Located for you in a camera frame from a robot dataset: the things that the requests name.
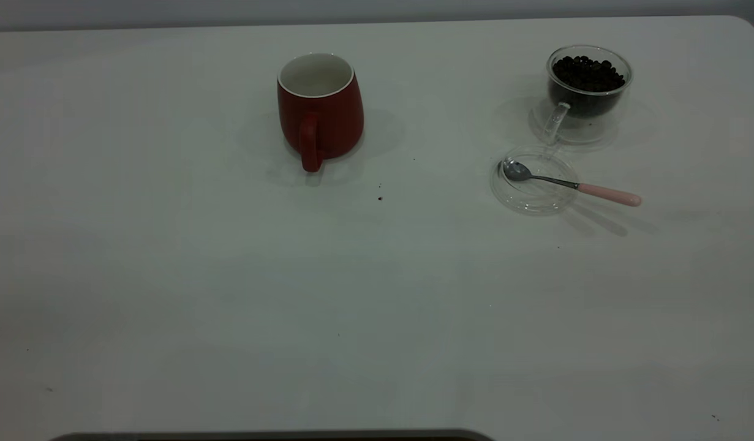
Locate dark coffee beans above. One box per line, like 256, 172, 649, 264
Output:
551, 55, 627, 117

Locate small clear glass dish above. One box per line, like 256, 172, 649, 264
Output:
490, 145, 580, 216

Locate red ceramic mug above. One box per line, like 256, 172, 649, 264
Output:
277, 52, 365, 173

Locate pink handled metal spoon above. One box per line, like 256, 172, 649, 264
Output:
502, 159, 643, 207

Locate clear glass cup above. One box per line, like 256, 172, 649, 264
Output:
542, 45, 633, 145

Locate clear glass saucer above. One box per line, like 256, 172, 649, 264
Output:
529, 95, 620, 148

